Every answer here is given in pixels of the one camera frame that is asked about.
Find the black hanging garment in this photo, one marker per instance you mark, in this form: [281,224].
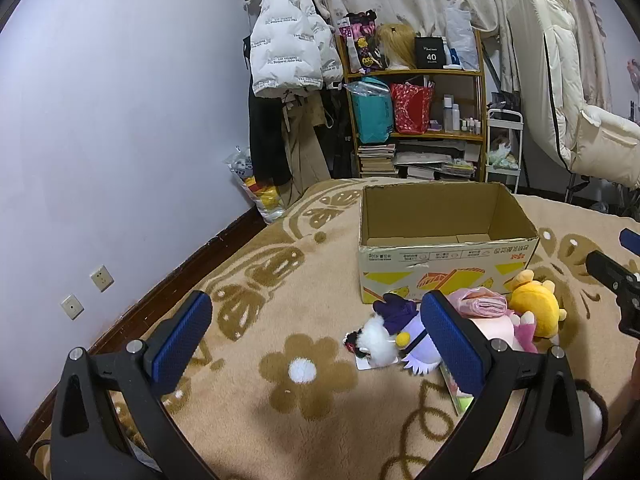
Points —
[342,145]

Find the pink wall decoration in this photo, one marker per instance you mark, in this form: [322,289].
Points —
[634,71]

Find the yellow plush toy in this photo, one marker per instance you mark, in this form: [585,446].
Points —
[535,305]

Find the clear bag of toys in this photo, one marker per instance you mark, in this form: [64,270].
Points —
[255,190]

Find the white plastic bag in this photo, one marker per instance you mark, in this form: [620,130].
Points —
[462,40]

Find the wall socket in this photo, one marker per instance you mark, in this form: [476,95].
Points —
[102,278]
[72,307]

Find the stack of books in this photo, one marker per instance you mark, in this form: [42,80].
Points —
[376,162]

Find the pile of magazines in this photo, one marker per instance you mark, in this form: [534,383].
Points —
[435,162]

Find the row of small bottles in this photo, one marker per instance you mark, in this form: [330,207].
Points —
[472,126]

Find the pink fluffy cloth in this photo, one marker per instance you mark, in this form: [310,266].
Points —
[482,305]

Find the purple white plush toy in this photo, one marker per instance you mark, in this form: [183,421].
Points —
[412,332]

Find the cardboard box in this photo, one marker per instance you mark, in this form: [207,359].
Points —
[440,260]

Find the black box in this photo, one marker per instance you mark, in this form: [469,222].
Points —
[430,52]

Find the white recliner chair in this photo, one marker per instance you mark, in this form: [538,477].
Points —
[560,85]

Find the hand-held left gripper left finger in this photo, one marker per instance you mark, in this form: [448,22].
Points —
[182,345]

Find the short white bottle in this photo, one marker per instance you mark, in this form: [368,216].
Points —
[456,117]

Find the pink black accessories pack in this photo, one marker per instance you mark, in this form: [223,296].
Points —
[362,40]

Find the beige pants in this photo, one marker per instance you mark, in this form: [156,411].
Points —
[305,150]

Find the teal bag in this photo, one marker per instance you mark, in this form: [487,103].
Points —
[371,115]

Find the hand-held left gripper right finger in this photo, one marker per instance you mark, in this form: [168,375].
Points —
[452,345]

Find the black coat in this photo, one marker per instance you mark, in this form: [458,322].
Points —
[265,140]

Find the white puffer jacket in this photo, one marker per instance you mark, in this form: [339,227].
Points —
[287,45]

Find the white fluffy plush toy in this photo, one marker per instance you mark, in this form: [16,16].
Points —
[375,340]

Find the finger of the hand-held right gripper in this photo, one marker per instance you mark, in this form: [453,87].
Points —
[607,267]
[631,241]

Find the red bag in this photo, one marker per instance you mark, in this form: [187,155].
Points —
[410,110]

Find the tall white bottle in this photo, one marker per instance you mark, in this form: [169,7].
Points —
[447,112]

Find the blonde wig head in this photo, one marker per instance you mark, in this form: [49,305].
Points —
[395,42]

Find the white metal cart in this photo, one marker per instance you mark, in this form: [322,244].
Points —
[504,116]

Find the green card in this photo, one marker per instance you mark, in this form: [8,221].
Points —
[457,397]

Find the wooden shelf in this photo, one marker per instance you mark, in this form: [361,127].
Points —
[481,110]

